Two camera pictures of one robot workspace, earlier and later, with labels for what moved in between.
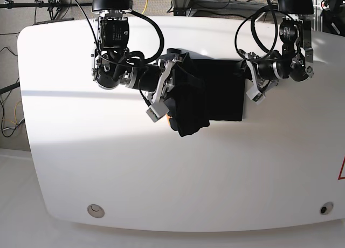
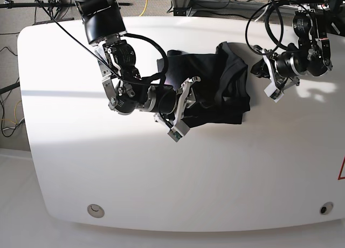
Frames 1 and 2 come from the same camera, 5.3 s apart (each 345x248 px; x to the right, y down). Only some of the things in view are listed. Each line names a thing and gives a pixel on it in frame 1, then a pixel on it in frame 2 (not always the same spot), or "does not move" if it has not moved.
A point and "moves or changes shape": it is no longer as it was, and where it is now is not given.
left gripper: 157,80 -> 186,99
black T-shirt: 205,89 moves or changes shape
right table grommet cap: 326,208 does not move
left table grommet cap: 96,211 does not move
